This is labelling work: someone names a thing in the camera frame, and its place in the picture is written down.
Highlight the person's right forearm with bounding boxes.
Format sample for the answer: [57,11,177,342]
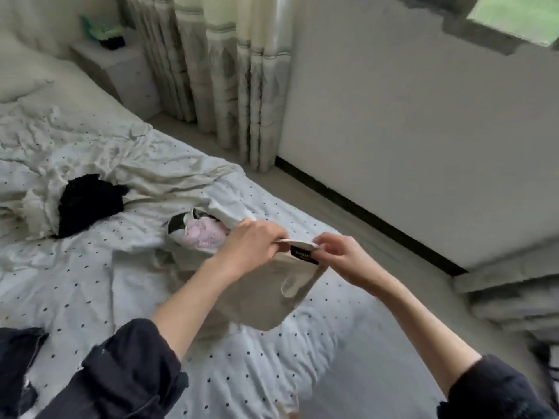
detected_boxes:
[376,275,556,419]

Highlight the white cartoon print t-shirt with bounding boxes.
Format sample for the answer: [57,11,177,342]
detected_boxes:
[164,207,331,332]

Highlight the person's right hand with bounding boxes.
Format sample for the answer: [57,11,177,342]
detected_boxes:
[310,233,390,295]

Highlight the dark framed window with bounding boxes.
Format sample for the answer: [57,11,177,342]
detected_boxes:
[393,0,559,58]

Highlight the person's left hand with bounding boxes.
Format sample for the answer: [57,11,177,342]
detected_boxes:
[214,219,289,280]

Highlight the white bedside cabinet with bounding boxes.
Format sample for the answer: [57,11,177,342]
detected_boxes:
[70,34,162,120]

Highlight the white dotted bed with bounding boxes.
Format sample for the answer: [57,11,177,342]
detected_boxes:
[0,30,377,419]

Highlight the white garment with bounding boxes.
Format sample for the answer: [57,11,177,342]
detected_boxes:
[114,135,246,201]

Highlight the black garment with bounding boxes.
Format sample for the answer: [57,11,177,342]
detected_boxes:
[56,173,129,239]

